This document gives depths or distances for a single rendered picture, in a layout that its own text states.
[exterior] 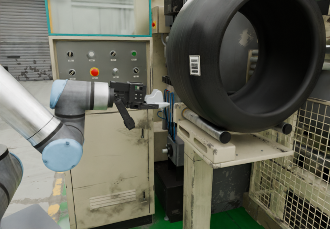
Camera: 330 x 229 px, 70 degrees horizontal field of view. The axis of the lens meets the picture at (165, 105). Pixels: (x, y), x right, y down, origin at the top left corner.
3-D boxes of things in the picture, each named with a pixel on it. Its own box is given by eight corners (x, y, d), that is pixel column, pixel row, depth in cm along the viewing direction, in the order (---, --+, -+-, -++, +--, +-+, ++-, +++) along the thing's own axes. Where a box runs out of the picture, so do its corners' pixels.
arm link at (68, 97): (52, 106, 76) (52, 75, 74) (92, 108, 80) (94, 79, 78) (47, 115, 67) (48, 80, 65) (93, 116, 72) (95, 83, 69)
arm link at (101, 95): (93, 113, 71) (92, 105, 80) (109, 113, 73) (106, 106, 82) (95, 83, 70) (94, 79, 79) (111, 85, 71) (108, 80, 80)
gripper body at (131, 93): (149, 85, 76) (110, 82, 72) (146, 111, 78) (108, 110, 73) (143, 82, 83) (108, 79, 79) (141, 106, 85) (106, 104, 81)
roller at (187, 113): (180, 113, 114) (185, 106, 114) (186, 119, 116) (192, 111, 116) (218, 140, 82) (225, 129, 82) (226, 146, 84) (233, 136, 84)
